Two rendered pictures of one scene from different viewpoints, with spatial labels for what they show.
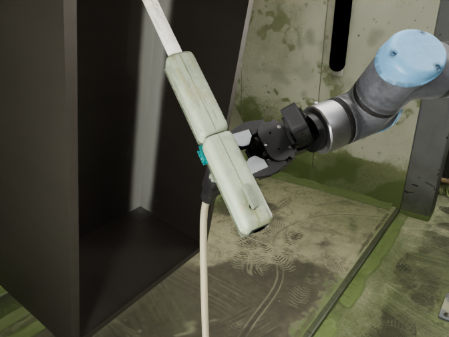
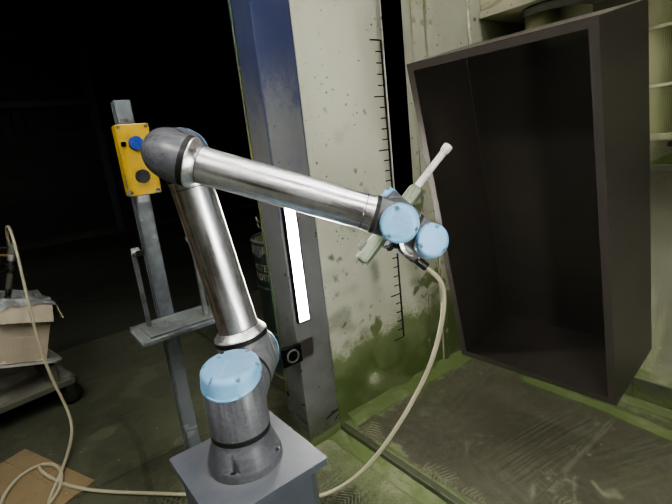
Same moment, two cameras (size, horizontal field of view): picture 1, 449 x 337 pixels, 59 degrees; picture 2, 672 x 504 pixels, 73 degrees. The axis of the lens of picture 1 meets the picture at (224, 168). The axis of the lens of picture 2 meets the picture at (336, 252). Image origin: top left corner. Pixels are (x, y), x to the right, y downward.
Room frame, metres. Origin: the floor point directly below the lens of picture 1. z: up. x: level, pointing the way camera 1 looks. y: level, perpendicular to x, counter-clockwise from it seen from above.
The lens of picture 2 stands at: (0.83, -1.44, 1.41)
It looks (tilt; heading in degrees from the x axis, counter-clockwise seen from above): 14 degrees down; 107
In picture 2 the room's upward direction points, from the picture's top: 6 degrees counter-clockwise
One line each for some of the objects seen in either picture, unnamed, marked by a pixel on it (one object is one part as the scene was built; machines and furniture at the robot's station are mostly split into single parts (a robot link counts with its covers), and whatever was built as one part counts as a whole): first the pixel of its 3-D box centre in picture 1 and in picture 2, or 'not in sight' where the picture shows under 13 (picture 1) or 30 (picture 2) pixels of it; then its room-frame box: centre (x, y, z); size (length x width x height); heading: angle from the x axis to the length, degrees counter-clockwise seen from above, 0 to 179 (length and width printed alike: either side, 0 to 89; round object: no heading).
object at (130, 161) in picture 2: not in sight; (136, 160); (-0.34, 0.02, 1.42); 0.12 x 0.06 x 0.26; 53
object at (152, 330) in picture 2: not in sight; (171, 283); (-0.26, -0.04, 0.95); 0.26 x 0.15 x 0.32; 53
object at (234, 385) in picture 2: not in sight; (235, 391); (0.26, -0.54, 0.83); 0.17 x 0.15 x 0.18; 104
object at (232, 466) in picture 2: not in sight; (243, 441); (0.26, -0.55, 0.69); 0.19 x 0.19 x 0.10
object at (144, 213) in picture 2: not in sight; (163, 306); (-0.39, 0.06, 0.82); 0.06 x 0.06 x 1.64; 53
